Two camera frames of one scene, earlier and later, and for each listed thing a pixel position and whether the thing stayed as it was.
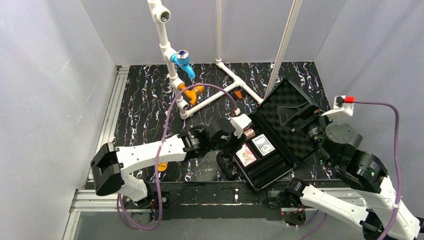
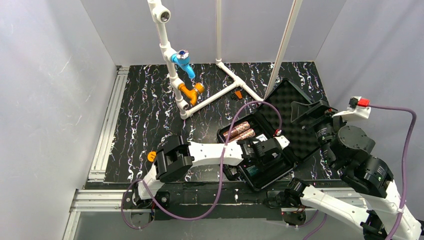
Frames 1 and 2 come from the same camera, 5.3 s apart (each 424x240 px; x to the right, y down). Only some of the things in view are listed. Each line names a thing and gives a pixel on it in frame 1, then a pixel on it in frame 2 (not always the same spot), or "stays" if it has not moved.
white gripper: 240,122 -> 283,141
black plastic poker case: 276,142 stays
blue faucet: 182,58 stays
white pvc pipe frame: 162,15 stays
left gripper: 224,141 -> 260,162
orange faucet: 192,93 stays
